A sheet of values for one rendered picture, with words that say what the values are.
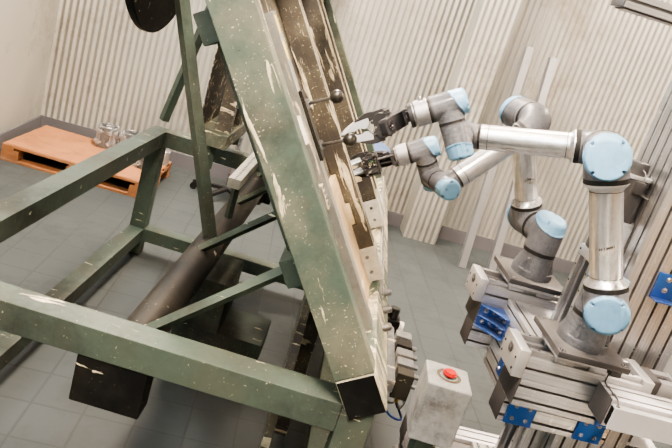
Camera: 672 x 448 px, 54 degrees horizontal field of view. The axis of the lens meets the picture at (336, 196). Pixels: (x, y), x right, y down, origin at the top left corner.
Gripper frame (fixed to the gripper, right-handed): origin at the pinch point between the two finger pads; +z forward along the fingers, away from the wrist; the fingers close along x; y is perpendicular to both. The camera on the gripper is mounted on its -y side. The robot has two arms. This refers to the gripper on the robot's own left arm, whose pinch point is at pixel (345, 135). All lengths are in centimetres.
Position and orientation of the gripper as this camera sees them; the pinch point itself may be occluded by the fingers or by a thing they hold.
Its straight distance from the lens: 187.2
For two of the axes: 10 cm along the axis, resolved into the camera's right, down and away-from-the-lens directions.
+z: -9.5, 2.6, 1.5
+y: 0.8, -2.7, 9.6
